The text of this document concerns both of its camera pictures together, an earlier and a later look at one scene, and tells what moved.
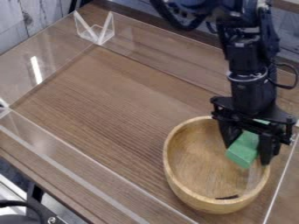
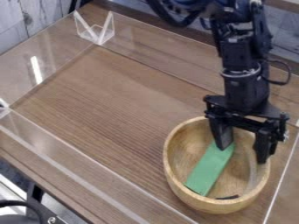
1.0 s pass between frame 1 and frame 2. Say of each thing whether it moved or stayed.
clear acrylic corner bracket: stayed
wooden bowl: stayed
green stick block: moved
